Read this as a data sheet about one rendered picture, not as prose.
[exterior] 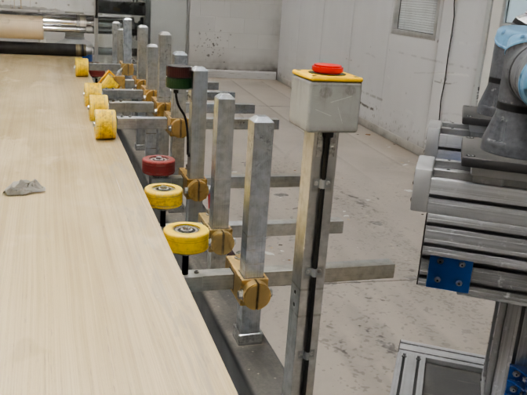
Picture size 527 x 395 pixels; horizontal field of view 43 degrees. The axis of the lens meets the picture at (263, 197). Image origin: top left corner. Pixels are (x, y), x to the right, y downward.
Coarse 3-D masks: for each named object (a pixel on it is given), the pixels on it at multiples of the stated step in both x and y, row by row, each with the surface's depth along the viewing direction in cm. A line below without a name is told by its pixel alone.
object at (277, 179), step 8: (152, 176) 166; (168, 176) 167; (176, 176) 167; (208, 176) 169; (232, 176) 171; (240, 176) 171; (272, 176) 174; (280, 176) 174; (288, 176) 175; (296, 176) 176; (176, 184) 167; (208, 184) 169; (232, 184) 171; (240, 184) 172; (272, 184) 174; (280, 184) 175; (288, 184) 176; (296, 184) 176
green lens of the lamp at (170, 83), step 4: (168, 80) 155; (172, 80) 154; (176, 80) 154; (180, 80) 154; (184, 80) 154; (188, 80) 155; (168, 84) 155; (172, 84) 154; (176, 84) 154; (180, 84) 154; (184, 84) 154; (188, 84) 155; (176, 88) 154; (180, 88) 154; (184, 88) 155; (188, 88) 156
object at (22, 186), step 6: (24, 180) 137; (36, 180) 136; (12, 186) 133; (18, 186) 134; (24, 186) 135; (30, 186) 134; (36, 186) 135; (6, 192) 131; (12, 192) 131; (18, 192) 132; (24, 192) 132; (30, 192) 134
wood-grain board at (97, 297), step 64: (0, 64) 318; (64, 64) 334; (0, 128) 188; (64, 128) 194; (0, 192) 133; (64, 192) 136; (128, 192) 139; (0, 256) 103; (64, 256) 105; (128, 256) 107; (0, 320) 84; (64, 320) 85; (128, 320) 87; (192, 320) 88; (0, 384) 71; (64, 384) 72; (128, 384) 73; (192, 384) 74
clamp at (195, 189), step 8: (184, 168) 172; (184, 176) 165; (184, 184) 165; (192, 184) 161; (200, 184) 161; (184, 192) 162; (192, 192) 161; (200, 192) 162; (208, 192) 162; (200, 200) 162
